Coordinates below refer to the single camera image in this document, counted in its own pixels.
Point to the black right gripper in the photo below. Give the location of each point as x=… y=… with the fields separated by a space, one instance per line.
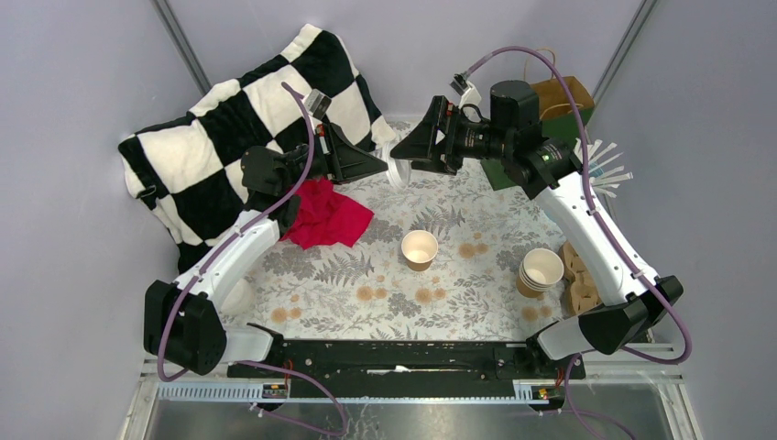
x=420 y=144

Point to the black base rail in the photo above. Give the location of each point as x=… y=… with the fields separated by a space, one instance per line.
x=407 y=369

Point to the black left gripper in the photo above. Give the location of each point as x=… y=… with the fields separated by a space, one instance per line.
x=340 y=159

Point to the blue cup of straws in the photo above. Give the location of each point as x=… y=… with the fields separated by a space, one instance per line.
x=605 y=167

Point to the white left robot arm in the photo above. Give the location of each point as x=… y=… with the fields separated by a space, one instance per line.
x=182 y=318

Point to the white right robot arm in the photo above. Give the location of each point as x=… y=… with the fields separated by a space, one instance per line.
x=633 y=295

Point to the brown paper coffee cup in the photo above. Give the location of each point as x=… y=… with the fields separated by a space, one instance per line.
x=419 y=248

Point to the white plastic cup lid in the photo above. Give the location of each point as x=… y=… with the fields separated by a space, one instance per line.
x=398 y=172

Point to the green paper bag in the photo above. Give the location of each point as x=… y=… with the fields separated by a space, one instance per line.
x=555 y=114

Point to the black white checkered pillow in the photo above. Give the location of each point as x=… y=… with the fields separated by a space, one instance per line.
x=187 y=171

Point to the brown pulp cup carrier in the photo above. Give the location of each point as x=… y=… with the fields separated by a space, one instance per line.
x=581 y=293

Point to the floral patterned table mat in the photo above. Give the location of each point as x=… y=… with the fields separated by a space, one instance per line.
x=367 y=291

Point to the stack of brown paper cups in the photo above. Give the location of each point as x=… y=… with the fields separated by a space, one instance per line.
x=539 y=271

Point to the red cloth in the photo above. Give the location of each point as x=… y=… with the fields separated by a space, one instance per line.
x=327 y=217

